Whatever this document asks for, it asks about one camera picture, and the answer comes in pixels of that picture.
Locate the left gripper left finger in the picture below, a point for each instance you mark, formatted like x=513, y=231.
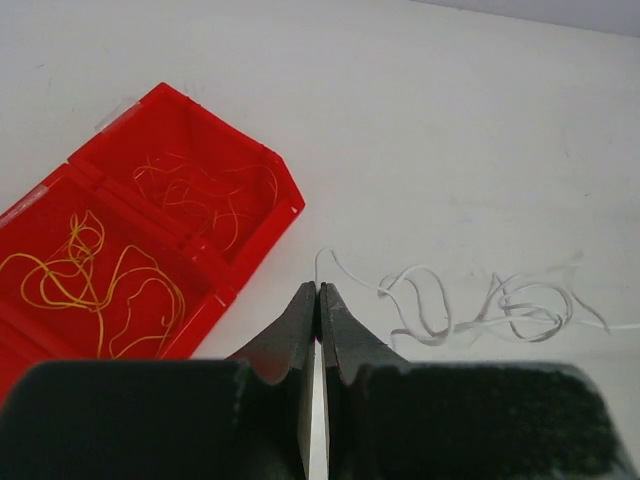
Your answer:
x=246, y=416

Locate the red plastic divided tray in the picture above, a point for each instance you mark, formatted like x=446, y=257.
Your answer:
x=137, y=245

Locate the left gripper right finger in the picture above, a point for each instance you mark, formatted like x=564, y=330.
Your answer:
x=390, y=418

